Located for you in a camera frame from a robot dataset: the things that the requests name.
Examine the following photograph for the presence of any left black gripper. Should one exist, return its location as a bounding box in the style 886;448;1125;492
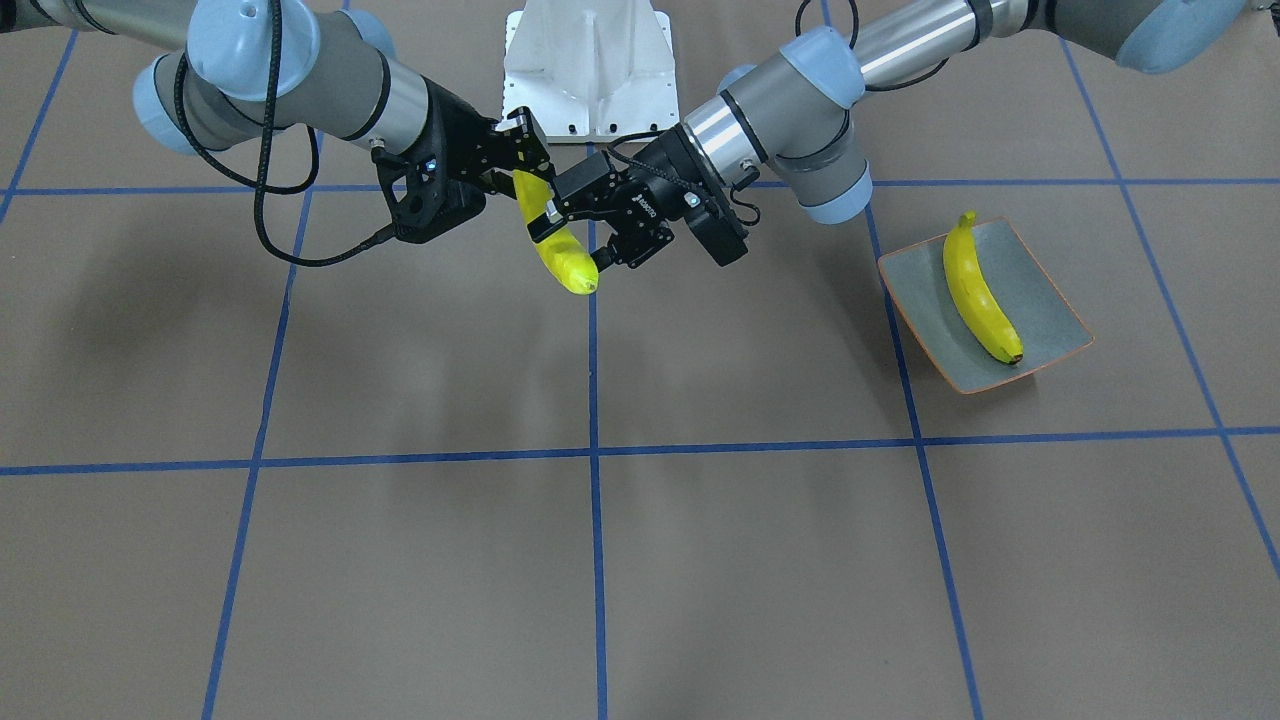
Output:
545;126;712;272

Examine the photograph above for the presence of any yellow banana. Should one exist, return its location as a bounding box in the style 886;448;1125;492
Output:
512;170;599;295
943;211;1024;366

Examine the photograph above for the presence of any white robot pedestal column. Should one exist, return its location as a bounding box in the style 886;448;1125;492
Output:
500;1;681;143

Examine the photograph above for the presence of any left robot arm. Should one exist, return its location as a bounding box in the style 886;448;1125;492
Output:
527;1;1244;269

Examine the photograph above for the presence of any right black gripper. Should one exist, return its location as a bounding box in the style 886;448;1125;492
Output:
420;79;553;196

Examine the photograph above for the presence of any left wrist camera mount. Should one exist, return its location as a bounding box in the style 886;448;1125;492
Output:
682;165;748;266

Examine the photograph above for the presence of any grey square plate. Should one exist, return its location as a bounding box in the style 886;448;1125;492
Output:
878;211;1094;395

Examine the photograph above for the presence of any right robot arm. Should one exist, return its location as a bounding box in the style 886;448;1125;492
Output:
3;1;553;195

